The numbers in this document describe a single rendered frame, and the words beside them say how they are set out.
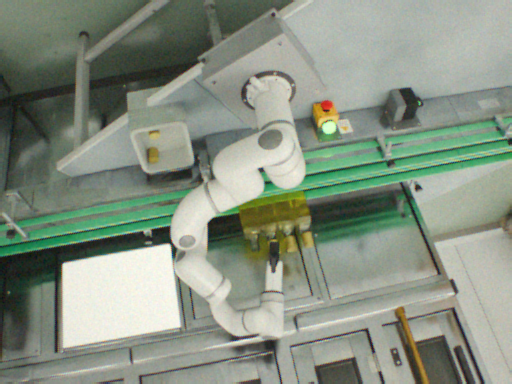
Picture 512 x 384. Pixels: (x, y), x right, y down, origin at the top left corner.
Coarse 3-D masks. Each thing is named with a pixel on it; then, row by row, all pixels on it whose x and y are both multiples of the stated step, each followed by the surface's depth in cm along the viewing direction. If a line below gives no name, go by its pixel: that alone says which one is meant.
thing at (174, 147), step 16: (144, 128) 135; (160, 128) 136; (176, 128) 148; (144, 144) 151; (160, 144) 153; (176, 144) 155; (144, 160) 149; (160, 160) 154; (176, 160) 154; (192, 160) 152
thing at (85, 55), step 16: (160, 0) 169; (144, 16) 174; (80, 32) 195; (112, 32) 180; (128, 32) 178; (80, 48) 189; (96, 48) 182; (80, 64) 184; (80, 80) 179; (80, 96) 174; (80, 112) 169; (80, 128) 165; (80, 144) 161
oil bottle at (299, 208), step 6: (294, 192) 158; (300, 192) 158; (288, 198) 158; (294, 198) 157; (300, 198) 157; (294, 204) 155; (300, 204) 155; (306, 204) 155; (294, 210) 154; (300, 210) 154; (306, 210) 154; (294, 216) 153; (300, 216) 153; (306, 216) 153; (294, 222) 155; (300, 222) 152; (306, 222) 152
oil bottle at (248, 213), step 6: (240, 204) 156; (246, 204) 156; (252, 204) 156; (240, 210) 155; (246, 210) 155; (252, 210) 155; (240, 216) 155; (246, 216) 154; (252, 216) 153; (246, 222) 152; (252, 222) 152; (258, 222) 152; (246, 228) 151; (252, 228) 151; (258, 228) 151; (246, 234) 151; (252, 234) 151; (258, 234) 152
